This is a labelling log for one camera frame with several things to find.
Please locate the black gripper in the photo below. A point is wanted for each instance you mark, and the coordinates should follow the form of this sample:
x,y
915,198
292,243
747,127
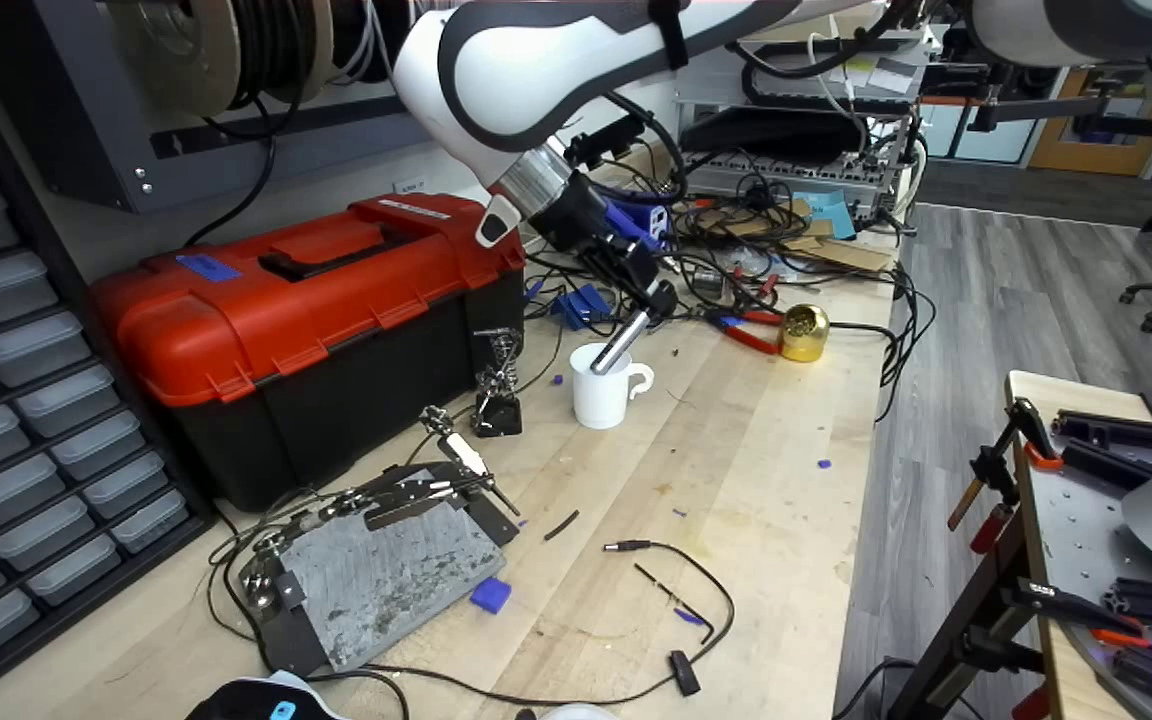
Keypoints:
x,y
601,227

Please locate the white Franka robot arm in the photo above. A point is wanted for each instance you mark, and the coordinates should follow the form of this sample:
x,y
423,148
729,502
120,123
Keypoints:
x,y
539,64

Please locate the blue connector box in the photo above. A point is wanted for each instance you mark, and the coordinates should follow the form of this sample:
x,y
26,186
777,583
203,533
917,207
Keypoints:
x,y
580,305

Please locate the white ceramic mug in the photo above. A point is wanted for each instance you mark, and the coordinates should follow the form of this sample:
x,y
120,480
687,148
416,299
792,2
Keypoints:
x,y
601,394

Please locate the gold metal dome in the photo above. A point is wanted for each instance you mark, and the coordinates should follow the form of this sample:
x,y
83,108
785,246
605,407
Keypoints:
x,y
805,338

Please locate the helping hands stand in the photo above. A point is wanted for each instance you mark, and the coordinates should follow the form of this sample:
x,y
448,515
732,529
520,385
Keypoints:
x,y
498,394

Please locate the blue block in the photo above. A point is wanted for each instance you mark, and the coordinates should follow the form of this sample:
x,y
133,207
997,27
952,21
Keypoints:
x,y
495,592

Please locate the red and black toolbox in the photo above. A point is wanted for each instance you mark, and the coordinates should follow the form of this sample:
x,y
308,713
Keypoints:
x,y
296,322

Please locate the grey soldering work plate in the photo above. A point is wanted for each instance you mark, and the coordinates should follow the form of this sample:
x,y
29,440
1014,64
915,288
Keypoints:
x,y
382,573

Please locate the black bar clamp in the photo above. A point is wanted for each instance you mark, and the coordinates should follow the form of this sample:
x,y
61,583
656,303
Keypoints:
x,y
1001,560

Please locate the wooden side table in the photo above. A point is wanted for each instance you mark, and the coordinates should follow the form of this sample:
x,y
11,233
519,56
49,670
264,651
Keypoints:
x,y
1098,560

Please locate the grey black handheld device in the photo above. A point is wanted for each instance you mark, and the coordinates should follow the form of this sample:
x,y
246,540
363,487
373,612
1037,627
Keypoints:
x,y
259,702

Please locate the grey spool rack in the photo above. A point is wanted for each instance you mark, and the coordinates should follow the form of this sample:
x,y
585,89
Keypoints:
x,y
83,123

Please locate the small parts drawer cabinet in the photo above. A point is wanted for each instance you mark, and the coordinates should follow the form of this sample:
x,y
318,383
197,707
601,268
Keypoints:
x,y
29,440

